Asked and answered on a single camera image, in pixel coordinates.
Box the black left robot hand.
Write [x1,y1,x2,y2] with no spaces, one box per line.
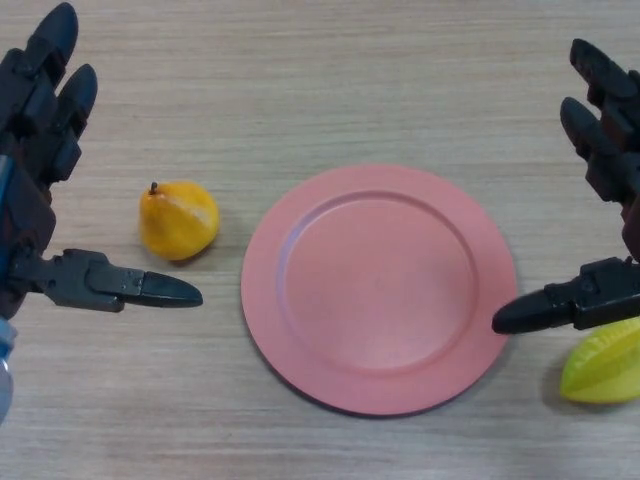
[0,1,204,321]

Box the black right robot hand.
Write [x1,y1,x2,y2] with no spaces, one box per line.
[491,37,640,335]

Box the yellow starfruit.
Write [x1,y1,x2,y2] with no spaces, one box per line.
[559,318,640,405]

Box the pink round plate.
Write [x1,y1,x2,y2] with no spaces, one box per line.
[240,164,520,417]

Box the orange-yellow pear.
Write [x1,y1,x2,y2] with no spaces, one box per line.
[138,179,221,262]

